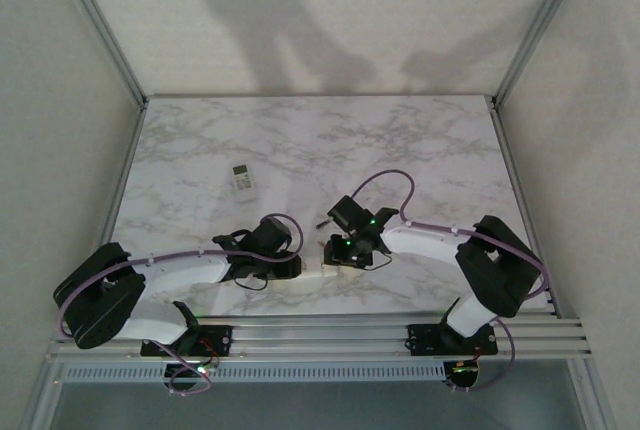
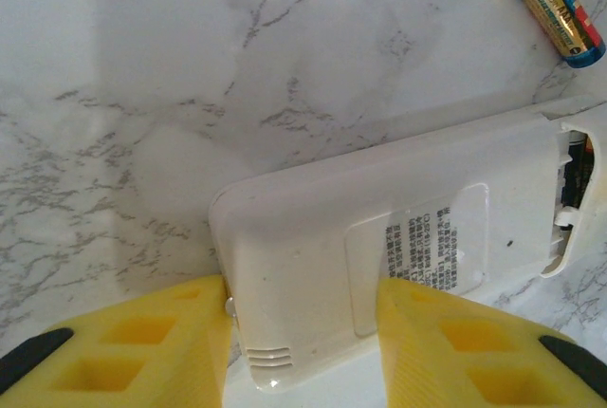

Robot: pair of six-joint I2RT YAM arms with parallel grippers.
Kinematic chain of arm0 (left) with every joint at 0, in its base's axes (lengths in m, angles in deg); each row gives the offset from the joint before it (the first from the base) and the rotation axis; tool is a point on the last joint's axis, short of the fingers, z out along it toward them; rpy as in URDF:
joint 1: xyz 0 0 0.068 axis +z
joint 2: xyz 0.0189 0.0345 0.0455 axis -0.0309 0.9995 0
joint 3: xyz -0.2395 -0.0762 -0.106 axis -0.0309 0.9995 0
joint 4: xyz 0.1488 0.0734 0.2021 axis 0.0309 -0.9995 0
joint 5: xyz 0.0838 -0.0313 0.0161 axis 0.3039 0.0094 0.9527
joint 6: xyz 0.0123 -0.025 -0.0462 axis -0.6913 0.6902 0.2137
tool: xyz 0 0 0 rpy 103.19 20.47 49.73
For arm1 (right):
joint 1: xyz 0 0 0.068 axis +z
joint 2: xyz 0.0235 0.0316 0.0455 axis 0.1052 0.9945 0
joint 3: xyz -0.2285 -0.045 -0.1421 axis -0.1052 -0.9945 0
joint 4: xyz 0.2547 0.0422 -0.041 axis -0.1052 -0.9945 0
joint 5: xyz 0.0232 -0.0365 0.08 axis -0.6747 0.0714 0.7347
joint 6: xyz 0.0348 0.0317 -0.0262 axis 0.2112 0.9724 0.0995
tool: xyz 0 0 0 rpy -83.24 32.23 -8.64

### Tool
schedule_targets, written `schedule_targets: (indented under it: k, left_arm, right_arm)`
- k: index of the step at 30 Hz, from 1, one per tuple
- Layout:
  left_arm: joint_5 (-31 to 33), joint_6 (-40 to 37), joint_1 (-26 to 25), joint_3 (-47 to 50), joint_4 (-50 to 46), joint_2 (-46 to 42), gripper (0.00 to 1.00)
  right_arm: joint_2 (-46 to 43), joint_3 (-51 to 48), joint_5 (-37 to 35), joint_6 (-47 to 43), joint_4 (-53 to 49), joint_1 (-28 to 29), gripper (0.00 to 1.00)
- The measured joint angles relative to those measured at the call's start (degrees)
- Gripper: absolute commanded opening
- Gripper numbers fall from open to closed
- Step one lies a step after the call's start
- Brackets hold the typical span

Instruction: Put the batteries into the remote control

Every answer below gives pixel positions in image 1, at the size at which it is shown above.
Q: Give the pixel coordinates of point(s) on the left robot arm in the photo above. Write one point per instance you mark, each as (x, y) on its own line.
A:
(180, 270)

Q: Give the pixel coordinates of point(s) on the aluminium table side rail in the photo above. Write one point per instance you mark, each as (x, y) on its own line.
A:
(505, 150)
(131, 150)

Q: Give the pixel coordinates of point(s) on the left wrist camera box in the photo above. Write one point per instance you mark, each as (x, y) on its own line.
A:
(272, 235)

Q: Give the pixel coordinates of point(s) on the aluminium mounting rail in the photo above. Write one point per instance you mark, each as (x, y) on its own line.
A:
(320, 337)

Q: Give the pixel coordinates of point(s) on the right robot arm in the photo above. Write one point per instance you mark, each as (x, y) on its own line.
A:
(425, 245)

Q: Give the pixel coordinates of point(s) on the black AAA battery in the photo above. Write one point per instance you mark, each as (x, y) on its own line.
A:
(324, 224)

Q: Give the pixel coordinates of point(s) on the aluminium frame post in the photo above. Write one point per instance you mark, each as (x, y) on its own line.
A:
(542, 25)
(100, 30)

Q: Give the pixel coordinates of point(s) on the circuit board with LED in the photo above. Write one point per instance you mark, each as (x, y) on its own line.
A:
(197, 371)
(462, 370)

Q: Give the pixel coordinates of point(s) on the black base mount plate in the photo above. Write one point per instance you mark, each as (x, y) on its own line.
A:
(425, 340)
(220, 340)

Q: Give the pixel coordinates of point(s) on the aluminium frame leg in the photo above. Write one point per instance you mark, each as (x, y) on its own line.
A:
(595, 400)
(42, 400)

